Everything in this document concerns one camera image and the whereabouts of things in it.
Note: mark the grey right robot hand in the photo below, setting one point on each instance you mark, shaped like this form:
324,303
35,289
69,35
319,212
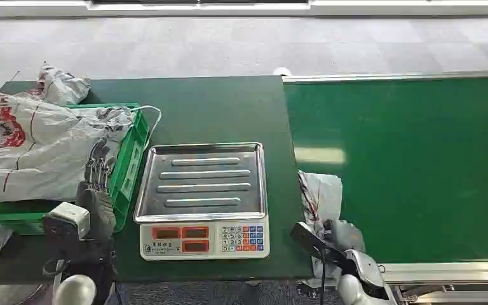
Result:
347,235

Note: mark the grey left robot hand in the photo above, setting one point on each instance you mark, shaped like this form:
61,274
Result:
96,210

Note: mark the white plastic parcel bag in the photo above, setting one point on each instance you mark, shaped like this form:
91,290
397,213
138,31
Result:
322,195

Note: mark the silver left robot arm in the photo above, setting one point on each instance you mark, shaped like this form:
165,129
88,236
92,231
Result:
80,269

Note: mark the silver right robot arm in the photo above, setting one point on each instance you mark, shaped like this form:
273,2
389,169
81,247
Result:
364,278

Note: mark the green plastic crate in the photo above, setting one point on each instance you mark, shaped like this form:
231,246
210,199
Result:
132,164

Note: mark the large white parcel, red print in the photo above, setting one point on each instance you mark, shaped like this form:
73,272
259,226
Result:
42,147

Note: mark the green conveyor belt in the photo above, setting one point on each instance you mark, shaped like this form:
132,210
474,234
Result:
408,168

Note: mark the electronic scale with steel tray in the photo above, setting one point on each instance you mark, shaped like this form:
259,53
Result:
204,202

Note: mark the round steel basin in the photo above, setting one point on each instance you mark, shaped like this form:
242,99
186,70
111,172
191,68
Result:
14,294

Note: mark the crumpled grey-white parcel bag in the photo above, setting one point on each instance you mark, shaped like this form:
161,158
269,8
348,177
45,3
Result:
61,86

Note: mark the white round knob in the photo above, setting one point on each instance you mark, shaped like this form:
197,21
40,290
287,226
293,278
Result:
282,72

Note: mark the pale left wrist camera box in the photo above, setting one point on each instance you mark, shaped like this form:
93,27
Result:
70,216

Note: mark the silver conveyor frame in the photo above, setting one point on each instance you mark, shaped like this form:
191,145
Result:
446,271

